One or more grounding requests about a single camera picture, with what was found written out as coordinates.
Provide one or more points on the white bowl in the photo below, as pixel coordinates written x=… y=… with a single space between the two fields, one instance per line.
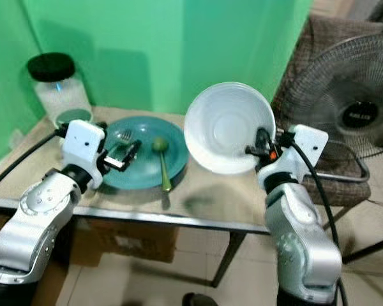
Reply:
x=223 y=124

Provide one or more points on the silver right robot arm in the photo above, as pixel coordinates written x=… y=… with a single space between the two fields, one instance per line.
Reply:
x=303 y=242

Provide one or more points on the metal fork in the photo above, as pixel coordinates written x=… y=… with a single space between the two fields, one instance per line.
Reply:
x=126 y=135

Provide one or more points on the teal plate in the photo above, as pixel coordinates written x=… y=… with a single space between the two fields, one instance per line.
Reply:
x=147 y=169

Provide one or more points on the green spoon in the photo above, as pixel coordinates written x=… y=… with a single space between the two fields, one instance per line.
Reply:
x=159 y=145

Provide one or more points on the small teal cup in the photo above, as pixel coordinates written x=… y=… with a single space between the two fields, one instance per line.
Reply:
x=73 y=116

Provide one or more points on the brown cardboard box with label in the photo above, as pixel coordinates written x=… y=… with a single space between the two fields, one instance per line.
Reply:
x=127 y=243

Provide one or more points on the glass jar with black lid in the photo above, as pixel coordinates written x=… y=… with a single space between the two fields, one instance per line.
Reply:
x=57 y=86

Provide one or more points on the black electric fan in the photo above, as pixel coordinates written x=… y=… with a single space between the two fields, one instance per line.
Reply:
x=345 y=76

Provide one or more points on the plain brown cardboard box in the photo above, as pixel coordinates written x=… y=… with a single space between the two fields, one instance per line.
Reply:
x=67 y=274

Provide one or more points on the brown wicker chair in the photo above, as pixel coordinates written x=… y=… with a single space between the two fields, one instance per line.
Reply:
x=332 y=29

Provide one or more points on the black robot foot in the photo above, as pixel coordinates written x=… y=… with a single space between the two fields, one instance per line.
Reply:
x=199 y=300

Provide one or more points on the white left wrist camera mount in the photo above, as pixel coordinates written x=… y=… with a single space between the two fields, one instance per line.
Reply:
x=83 y=143

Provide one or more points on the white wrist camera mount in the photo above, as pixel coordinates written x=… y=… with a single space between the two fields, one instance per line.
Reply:
x=309 y=141
x=83 y=143

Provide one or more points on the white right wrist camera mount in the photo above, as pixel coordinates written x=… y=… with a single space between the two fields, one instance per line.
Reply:
x=309 y=141

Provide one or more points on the metal frame table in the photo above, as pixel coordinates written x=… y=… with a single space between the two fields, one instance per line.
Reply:
x=153 y=218

